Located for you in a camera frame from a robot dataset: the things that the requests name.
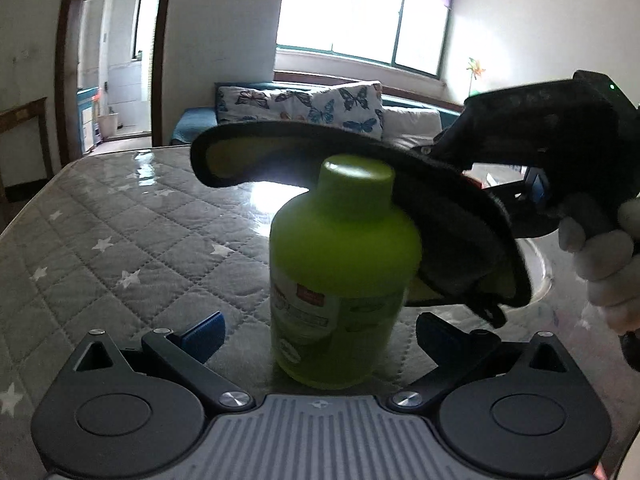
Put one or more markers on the butterfly print pillow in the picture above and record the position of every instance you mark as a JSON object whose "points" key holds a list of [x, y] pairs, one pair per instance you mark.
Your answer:
{"points": [[352, 107]]}

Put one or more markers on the beige cushion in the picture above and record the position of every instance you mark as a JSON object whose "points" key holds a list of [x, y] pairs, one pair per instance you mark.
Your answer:
{"points": [[410, 127]]}

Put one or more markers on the white gloved right hand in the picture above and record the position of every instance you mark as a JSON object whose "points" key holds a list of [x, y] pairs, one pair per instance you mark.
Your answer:
{"points": [[609, 266]]}

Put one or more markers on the grey quilted star tablecloth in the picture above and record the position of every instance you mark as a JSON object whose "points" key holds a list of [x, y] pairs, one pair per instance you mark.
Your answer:
{"points": [[132, 241]]}

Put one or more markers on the dark wooden shelf cabinet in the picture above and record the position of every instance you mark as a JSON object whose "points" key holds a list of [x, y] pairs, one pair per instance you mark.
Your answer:
{"points": [[26, 163]]}

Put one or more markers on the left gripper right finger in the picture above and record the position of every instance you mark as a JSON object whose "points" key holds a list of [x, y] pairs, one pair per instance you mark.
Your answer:
{"points": [[459, 357]]}

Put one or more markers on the green plastic bottle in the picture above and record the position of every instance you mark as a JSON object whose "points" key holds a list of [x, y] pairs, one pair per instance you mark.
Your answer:
{"points": [[341, 259]]}

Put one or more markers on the white waste bin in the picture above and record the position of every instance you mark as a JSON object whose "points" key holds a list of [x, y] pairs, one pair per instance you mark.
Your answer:
{"points": [[108, 125]]}

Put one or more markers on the blue sofa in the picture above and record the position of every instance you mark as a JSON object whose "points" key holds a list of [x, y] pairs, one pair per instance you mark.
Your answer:
{"points": [[196, 120]]}

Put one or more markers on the colourful pinwheel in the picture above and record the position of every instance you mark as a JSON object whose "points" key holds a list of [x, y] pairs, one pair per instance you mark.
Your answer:
{"points": [[475, 72]]}

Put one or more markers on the window with green frame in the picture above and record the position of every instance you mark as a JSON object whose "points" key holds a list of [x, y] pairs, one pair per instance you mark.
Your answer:
{"points": [[407, 34]]}

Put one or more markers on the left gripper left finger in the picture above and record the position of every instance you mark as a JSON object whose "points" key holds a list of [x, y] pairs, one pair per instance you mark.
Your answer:
{"points": [[182, 358]]}

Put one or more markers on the black round induction cooktop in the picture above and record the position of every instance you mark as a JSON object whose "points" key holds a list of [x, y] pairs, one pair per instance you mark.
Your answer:
{"points": [[538, 268]]}

